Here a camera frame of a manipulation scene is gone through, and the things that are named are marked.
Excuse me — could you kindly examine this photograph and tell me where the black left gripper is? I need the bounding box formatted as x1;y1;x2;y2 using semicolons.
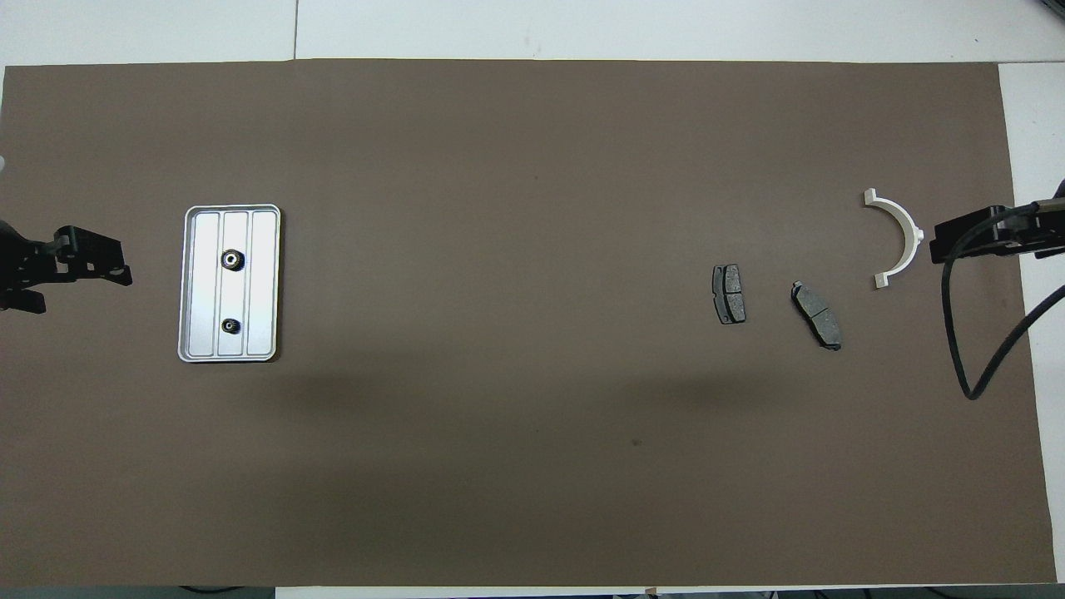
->
0;220;132;314

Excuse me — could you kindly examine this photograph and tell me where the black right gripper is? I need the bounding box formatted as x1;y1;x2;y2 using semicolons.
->
932;200;1065;265

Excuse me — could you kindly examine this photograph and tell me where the silver metal tray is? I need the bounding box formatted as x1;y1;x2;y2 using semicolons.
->
177;204;282;364

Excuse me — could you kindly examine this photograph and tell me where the dark grey curved brake pad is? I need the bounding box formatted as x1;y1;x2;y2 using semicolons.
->
790;281;843;351

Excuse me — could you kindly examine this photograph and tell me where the dark grey rectangular brake pad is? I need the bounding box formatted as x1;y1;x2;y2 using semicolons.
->
712;264;746;325

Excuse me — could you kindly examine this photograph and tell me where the brown table mat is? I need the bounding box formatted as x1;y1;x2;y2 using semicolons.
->
0;58;1058;587

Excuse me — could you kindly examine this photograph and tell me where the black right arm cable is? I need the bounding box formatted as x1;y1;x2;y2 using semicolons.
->
940;200;1065;402

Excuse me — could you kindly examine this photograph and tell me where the white half-ring bracket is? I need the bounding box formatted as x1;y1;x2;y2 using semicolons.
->
863;188;925;289

